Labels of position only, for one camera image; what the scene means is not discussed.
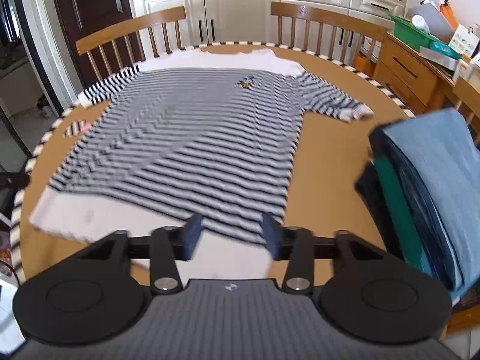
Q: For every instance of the green plastic basket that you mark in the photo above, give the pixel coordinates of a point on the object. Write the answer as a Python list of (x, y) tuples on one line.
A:
[(408, 33)]

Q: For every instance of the dark brown wooden door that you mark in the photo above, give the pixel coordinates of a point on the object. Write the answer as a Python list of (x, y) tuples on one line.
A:
[(93, 26)]

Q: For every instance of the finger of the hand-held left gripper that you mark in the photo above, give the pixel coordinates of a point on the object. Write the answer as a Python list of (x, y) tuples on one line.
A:
[(15, 180)]

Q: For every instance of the white cabinet with shelves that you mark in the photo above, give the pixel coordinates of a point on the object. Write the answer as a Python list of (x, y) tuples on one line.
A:
[(240, 3)]

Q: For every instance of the white and orange paper bag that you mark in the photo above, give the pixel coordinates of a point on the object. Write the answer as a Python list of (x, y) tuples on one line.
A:
[(435, 15)]

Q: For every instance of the wooden spindle chair with sticker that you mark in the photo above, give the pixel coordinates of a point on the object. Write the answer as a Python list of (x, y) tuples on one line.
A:
[(326, 15)]

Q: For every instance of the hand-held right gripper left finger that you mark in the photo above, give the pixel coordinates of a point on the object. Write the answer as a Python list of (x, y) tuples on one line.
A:
[(193, 234)]

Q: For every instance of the small white patterned bag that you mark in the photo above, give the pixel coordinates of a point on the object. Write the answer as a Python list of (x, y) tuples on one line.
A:
[(465, 41)]

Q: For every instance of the teal box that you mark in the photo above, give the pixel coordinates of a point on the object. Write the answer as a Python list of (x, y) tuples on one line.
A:
[(442, 49)]

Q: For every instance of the navy white striped shirt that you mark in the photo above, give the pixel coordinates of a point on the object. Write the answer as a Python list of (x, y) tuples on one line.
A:
[(187, 138)]

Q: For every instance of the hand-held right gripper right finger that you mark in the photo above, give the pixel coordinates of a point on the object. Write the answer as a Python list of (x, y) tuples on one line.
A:
[(272, 236)]

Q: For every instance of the plain wooden spindle chair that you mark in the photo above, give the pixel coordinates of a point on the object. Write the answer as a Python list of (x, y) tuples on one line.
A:
[(131, 26)]

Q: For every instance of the stack of folded clothes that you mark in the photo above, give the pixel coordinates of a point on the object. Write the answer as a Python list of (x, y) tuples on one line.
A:
[(431, 180)]

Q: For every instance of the wooden sideboard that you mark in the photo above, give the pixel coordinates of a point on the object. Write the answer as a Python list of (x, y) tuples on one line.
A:
[(405, 78)]

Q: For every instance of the white plastic bottle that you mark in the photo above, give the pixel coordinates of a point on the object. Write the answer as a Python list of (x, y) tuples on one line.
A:
[(420, 22)]

